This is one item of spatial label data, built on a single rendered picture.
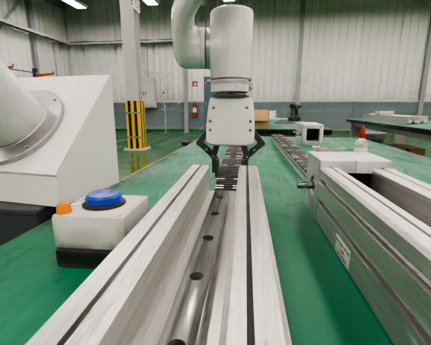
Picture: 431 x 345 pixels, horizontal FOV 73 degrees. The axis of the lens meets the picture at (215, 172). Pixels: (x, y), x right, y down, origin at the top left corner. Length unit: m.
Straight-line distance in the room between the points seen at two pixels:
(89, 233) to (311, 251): 0.25
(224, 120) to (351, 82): 11.32
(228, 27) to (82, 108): 0.32
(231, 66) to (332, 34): 11.36
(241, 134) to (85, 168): 0.31
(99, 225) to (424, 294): 0.27
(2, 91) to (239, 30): 0.42
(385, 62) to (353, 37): 1.41
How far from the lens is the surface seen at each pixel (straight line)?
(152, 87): 11.81
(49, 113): 0.66
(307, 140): 1.43
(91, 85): 0.68
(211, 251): 0.24
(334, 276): 0.34
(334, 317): 0.28
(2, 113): 0.61
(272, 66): 11.50
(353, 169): 0.46
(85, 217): 0.33
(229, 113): 0.59
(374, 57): 12.20
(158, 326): 0.19
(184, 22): 0.56
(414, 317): 0.26
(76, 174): 0.59
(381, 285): 0.28
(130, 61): 6.86
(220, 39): 0.59
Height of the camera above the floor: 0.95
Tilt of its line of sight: 13 degrees down
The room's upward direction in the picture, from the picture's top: straight up
